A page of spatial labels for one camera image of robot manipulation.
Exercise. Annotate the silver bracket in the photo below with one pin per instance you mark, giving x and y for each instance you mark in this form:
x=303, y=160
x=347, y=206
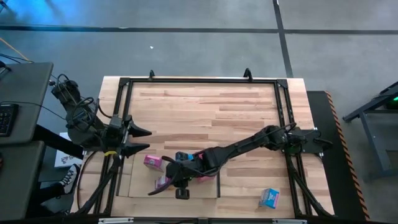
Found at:
x=115, y=220
x=289, y=221

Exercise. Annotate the white cardboard box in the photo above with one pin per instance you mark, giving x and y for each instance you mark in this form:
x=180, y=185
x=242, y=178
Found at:
x=63, y=160

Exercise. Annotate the black clamp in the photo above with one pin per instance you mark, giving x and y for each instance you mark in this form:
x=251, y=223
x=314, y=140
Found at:
x=151, y=75
x=248, y=75

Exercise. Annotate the black hazard-striped floor mat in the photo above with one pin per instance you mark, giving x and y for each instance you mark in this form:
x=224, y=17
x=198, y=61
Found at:
x=332, y=186

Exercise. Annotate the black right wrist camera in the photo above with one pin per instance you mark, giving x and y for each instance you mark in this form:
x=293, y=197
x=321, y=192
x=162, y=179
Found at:
x=182, y=193

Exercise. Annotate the shallow wooden tray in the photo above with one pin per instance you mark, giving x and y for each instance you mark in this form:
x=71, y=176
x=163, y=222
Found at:
x=218, y=188

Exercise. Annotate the pink cereal box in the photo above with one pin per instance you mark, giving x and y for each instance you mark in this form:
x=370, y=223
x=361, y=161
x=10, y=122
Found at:
x=161, y=182
x=153, y=161

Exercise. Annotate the person's leg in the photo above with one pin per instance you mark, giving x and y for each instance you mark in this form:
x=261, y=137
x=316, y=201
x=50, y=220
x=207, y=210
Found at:
x=53, y=140

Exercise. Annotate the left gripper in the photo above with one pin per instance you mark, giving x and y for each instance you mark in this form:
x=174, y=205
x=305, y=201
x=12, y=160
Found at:
x=116, y=137

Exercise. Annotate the grey desk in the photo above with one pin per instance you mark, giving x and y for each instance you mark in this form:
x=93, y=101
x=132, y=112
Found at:
x=18, y=180
x=28, y=90

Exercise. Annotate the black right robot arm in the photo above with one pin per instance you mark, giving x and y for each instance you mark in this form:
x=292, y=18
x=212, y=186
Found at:
x=242, y=144

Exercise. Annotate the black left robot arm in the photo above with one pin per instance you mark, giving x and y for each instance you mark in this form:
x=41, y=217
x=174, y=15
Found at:
x=84, y=130

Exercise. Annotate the red cereal box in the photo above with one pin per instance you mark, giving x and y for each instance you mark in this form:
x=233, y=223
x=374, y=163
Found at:
x=200, y=154
x=206, y=179

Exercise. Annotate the dark metal cart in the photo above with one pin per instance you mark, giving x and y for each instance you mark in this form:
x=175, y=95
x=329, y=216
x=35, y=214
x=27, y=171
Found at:
x=373, y=146

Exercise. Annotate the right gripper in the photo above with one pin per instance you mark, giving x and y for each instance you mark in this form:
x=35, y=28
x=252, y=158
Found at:
x=186, y=169

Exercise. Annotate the person's shoe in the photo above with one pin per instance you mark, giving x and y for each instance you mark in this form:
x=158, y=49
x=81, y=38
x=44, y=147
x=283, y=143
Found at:
x=69, y=179

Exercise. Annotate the blue cereal box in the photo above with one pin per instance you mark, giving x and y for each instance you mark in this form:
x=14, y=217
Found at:
x=183, y=155
x=269, y=198

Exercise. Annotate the black keyboard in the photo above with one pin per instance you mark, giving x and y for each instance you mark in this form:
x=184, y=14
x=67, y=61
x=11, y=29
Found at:
x=7, y=119

